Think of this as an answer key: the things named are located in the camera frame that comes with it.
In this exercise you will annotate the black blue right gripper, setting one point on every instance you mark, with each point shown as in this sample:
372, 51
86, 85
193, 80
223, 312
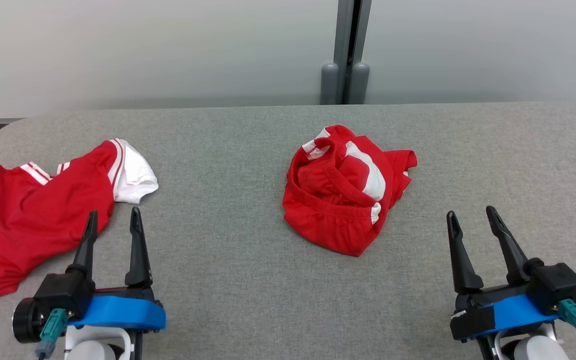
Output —
513, 312

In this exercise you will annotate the grey partition post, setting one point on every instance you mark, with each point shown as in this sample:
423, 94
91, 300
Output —
343, 50

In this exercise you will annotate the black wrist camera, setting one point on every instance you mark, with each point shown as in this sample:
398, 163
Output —
60, 295
560, 285

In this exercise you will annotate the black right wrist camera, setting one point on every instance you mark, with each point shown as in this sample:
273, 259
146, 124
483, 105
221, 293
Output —
560, 285

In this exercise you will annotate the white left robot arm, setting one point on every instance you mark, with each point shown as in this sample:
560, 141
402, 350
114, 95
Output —
90, 350

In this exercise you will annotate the red shorts white stripe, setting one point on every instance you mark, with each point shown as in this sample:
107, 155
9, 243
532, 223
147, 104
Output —
328, 220

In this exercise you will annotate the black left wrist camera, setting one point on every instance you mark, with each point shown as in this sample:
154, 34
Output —
60, 295

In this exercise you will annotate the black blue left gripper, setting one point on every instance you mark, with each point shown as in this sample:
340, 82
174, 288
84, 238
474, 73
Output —
118, 312

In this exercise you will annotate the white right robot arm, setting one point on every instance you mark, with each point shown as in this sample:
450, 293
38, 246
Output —
533, 350

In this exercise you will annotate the red jersey white sleeves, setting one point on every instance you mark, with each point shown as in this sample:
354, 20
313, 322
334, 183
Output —
33, 220

